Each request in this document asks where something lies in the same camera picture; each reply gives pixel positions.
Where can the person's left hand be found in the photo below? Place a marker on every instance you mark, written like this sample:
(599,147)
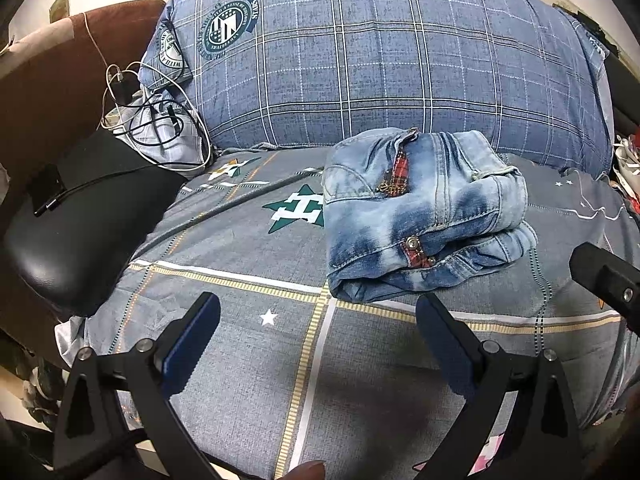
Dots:
(307,471)

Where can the floral cloth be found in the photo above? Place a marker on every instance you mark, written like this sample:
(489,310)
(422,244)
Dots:
(42,390)

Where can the brown cushion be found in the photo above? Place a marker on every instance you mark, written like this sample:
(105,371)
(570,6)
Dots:
(50,90)

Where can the small black device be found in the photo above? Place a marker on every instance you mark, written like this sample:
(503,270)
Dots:
(46,192)

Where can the pink printed cloth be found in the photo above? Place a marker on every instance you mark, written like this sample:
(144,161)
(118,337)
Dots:
(487,457)

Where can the blue denim pants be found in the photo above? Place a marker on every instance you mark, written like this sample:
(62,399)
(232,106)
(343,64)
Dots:
(425,210)

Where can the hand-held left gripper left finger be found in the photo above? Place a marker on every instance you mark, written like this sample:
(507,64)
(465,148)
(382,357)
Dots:
(192,345)

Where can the light blue cloth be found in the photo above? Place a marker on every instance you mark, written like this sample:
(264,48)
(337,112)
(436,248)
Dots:
(165,145)

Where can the grey printed bed sheet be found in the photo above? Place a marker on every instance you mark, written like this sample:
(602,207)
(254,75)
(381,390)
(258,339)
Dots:
(250,375)

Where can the black chair seat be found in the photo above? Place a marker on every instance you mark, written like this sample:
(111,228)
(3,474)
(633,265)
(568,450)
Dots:
(90,220)

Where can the blue plaid pillow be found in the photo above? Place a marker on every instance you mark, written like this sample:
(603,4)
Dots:
(375,60)

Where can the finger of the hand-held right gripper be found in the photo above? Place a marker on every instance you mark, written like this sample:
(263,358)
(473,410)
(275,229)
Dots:
(610,280)

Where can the red and white clutter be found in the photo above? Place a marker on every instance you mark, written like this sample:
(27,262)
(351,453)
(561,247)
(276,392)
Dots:
(630,170)

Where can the white cloth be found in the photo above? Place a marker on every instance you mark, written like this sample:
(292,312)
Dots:
(70,340)

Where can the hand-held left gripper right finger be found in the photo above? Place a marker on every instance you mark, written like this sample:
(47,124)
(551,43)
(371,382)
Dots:
(447,350)

